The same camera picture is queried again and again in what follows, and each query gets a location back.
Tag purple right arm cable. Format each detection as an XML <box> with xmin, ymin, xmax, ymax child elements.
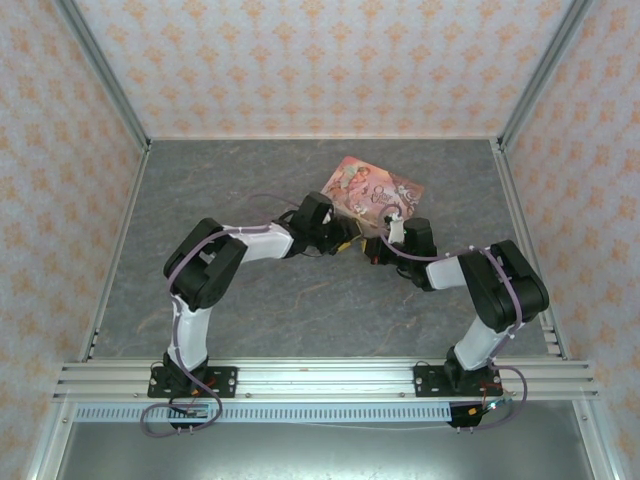
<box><xmin>377</xmin><ymin>202</ymin><xmax>531</xmax><ymax>432</ymax></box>

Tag aluminium lower frame leg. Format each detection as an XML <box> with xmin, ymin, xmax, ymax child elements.
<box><xmin>24</xmin><ymin>399</ymin><xmax>79</xmax><ymax>480</ymax></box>
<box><xmin>572</xmin><ymin>399</ymin><xmax>619</xmax><ymax>480</ymax></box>

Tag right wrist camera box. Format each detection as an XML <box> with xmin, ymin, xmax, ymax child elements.
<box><xmin>383</xmin><ymin>211</ymin><xmax>408</xmax><ymax>246</ymax></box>

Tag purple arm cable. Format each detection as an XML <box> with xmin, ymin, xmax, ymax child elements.
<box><xmin>139</xmin><ymin>192</ymin><xmax>301</xmax><ymax>437</ymax></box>
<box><xmin>377</xmin><ymin>202</ymin><xmax>531</xmax><ymax>432</ymax></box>

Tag aluminium side rail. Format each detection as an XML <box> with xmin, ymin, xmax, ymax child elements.
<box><xmin>490</xmin><ymin>138</ymin><xmax>569</xmax><ymax>362</ymax></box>
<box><xmin>77</xmin><ymin>142</ymin><xmax>152</xmax><ymax>364</ymax></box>

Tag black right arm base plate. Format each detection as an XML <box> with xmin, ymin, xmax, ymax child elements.
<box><xmin>413</xmin><ymin>363</ymin><xmax>504</xmax><ymax>400</ymax></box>

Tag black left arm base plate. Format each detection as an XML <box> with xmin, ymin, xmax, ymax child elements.
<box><xmin>146</xmin><ymin>365</ymin><xmax>239</xmax><ymax>400</ymax></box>

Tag aluminium frame corner post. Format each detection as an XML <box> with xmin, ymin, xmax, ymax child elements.
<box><xmin>497</xmin><ymin>0</ymin><xmax>594</xmax><ymax>151</ymax></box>
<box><xmin>53</xmin><ymin>0</ymin><xmax>152</xmax><ymax>151</ymax></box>

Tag aluminium front rail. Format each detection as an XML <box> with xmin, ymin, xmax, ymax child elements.
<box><xmin>51</xmin><ymin>356</ymin><xmax>600</xmax><ymax>402</ymax></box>

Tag white slotted cable duct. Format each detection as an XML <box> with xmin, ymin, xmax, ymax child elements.
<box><xmin>73</xmin><ymin>402</ymin><xmax>455</xmax><ymax>422</ymax></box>

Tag pink illustrated card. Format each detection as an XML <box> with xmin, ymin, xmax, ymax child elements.
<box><xmin>321</xmin><ymin>155</ymin><xmax>425</xmax><ymax>236</ymax></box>

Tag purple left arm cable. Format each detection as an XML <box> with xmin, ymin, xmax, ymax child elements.
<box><xmin>139</xmin><ymin>192</ymin><xmax>301</xmax><ymax>437</ymax></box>

